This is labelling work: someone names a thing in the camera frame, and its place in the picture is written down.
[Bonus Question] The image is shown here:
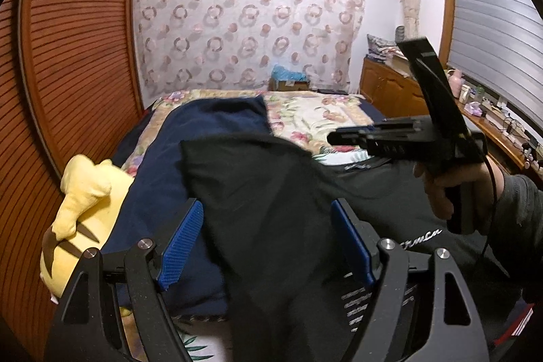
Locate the bed with floral leaf bedding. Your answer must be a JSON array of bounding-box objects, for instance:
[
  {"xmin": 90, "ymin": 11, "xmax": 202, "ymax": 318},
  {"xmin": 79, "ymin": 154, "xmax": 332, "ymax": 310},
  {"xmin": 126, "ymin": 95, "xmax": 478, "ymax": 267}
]
[{"xmin": 121, "ymin": 88, "xmax": 376, "ymax": 176}]

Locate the yellow plush toy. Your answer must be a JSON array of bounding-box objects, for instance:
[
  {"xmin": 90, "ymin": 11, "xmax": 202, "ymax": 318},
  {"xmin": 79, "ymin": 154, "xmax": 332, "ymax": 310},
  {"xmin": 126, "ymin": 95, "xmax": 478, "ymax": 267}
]
[{"xmin": 40, "ymin": 154, "xmax": 136, "ymax": 318}]

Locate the cardboard box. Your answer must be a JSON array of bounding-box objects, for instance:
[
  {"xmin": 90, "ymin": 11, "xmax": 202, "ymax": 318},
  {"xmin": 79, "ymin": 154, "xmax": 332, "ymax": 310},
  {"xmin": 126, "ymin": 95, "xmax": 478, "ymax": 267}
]
[{"xmin": 269, "ymin": 78, "xmax": 312, "ymax": 92}]

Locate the wooden louvred wardrobe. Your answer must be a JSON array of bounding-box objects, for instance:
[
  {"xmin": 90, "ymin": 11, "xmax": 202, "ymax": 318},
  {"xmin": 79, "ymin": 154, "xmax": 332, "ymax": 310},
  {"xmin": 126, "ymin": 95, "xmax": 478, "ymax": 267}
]
[{"xmin": 0, "ymin": 0, "xmax": 147, "ymax": 362}]

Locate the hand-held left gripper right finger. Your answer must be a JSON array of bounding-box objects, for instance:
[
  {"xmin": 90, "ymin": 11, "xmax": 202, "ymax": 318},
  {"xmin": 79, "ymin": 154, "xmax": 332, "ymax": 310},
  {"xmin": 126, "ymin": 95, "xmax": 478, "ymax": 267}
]
[{"xmin": 331, "ymin": 198, "xmax": 488, "ymax": 362}]

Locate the pink jug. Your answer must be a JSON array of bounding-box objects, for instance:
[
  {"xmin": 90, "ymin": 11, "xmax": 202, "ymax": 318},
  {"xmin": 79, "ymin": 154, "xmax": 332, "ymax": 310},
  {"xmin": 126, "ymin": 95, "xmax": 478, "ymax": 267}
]
[{"xmin": 446, "ymin": 69, "xmax": 464, "ymax": 98}]

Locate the open box of papers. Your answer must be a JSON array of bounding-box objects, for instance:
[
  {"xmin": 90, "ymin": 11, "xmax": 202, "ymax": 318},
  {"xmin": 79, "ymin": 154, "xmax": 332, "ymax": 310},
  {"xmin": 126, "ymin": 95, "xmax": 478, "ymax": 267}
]
[{"xmin": 388, "ymin": 52, "xmax": 415, "ymax": 77}]

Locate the circle pattern curtain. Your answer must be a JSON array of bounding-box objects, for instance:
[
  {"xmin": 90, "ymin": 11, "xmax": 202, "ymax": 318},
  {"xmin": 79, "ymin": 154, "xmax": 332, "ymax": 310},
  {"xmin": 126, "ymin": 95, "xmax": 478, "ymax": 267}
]
[{"xmin": 135, "ymin": 0, "xmax": 366, "ymax": 97}]

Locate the grey window blind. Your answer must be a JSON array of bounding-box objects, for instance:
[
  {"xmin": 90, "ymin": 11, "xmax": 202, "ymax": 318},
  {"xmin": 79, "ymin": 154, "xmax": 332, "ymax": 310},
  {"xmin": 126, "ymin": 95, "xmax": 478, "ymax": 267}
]
[{"xmin": 445, "ymin": 0, "xmax": 543, "ymax": 121}]

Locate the black t-shirt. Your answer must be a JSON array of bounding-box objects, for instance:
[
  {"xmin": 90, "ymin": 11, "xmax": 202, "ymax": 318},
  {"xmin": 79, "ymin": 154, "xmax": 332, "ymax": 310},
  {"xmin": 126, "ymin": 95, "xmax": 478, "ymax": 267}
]
[{"xmin": 180, "ymin": 133, "xmax": 527, "ymax": 362}]

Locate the dark red-striped garment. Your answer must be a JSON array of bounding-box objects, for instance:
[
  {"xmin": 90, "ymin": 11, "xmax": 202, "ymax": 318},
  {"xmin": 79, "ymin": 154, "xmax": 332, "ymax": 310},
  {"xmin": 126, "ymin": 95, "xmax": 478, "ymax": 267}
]
[{"xmin": 484, "ymin": 298, "xmax": 539, "ymax": 350}]

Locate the navy blue cloth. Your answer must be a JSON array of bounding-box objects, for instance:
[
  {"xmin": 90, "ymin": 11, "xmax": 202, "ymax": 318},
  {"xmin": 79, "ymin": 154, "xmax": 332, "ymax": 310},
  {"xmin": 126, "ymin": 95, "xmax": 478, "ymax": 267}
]
[{"xmin": 102, "ymin": 97, "xmax": 272, "ymax": 316}]

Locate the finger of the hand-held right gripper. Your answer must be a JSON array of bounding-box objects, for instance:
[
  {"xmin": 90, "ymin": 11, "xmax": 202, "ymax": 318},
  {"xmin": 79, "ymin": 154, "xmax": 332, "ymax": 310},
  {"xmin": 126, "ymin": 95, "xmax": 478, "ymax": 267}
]
[{"xmin": 326, "ymin": 126, "xmax": 380, "ymax": 146}]

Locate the stack of folded cloths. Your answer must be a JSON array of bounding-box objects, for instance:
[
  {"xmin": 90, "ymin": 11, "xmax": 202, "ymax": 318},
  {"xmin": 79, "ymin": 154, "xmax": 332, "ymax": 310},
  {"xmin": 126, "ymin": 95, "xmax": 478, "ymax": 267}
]
[{"xmin": 366, "ymin": 33, "xmax": 404, "ymax": 63}]

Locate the long wooden cabinet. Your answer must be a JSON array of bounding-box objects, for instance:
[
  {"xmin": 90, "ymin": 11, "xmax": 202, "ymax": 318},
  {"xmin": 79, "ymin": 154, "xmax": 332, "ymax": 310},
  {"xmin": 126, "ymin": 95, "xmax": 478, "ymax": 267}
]
[{"xmin": 360, "ymin": 57, "xmax": 543, "ymax": 176}]

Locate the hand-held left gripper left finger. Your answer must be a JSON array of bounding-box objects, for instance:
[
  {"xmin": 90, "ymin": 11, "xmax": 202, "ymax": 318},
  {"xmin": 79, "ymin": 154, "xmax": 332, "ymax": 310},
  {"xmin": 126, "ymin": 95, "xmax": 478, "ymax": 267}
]
[{"xmin": 50, "ymin": 198, "xmax": 204, "ymax": 362}]

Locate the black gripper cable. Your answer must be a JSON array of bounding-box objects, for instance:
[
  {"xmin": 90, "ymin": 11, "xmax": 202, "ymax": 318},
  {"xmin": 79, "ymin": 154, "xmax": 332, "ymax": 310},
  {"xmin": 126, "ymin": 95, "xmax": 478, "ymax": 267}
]
[{"xmin": 477, "ymin": 141, "xmax": 502, "ymax": 273}]

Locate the navy blue bed sheet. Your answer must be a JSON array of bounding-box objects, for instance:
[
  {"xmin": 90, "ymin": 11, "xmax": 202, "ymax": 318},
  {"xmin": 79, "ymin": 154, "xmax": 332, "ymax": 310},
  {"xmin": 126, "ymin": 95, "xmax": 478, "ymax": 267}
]
[{"xmin": 362, "ymin": 102, "xmax": 388, "ymax": 122}]

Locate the wooden window frame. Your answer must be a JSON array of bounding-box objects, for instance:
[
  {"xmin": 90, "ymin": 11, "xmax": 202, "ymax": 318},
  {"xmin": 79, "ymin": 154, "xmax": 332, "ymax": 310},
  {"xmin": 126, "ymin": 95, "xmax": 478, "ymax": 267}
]
[{"xmin": 440, "ymin": 0, "xmax": 458, "ymax": 70}]

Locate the person's right hand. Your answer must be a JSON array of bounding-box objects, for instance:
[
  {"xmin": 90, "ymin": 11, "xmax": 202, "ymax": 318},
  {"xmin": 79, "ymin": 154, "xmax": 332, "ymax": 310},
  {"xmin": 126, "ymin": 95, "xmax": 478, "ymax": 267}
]
[{"xmin": 423, "ymin": 163, "xmax": 505, "ymax": 221}]

